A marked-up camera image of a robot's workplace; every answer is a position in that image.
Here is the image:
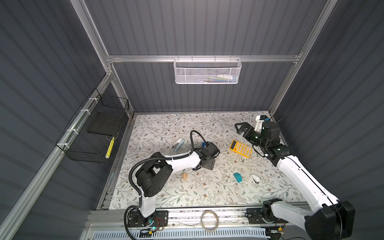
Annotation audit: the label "black pad in basket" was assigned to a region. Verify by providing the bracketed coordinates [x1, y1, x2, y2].
[87, 113, 124, 137]

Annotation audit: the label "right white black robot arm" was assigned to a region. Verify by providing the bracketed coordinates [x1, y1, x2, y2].
[235, 120, 356, 240]

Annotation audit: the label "clear tape roll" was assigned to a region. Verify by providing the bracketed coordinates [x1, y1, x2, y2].
[200, 210, 220, 232]

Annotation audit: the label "black corrugated cable hose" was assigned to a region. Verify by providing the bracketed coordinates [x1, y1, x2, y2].
[123, 129, 208, 240]

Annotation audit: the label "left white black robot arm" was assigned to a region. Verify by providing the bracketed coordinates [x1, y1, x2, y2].
[129, 142, 220, 227]

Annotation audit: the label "teal green block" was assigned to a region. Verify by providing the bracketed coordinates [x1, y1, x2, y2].
[233, 173, 243, 183]

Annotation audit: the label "black wire basket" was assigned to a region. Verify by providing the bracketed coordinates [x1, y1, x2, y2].
[56, 89, 130, 164]

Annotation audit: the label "white wire mesh basket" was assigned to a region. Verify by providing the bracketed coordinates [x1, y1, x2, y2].
[173, 58, 242, 85]

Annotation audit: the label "yellow calculator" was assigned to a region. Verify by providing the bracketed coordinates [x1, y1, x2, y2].
[230, 140, 253, 158]

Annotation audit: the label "yellow marker pen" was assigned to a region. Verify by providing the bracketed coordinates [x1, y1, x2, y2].
[105, 137, 115, 159]

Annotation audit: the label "markers in white basket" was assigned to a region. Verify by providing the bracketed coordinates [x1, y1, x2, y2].
[200, 75, 238, 84]

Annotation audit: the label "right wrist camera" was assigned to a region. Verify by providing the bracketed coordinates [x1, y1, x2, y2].
[255, 115, 270, 133]

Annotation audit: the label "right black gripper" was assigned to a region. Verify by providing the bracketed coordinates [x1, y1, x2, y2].
[235, 122, 267, 150]

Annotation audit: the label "small white device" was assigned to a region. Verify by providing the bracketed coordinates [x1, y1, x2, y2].
[250, 174, 261, 184]

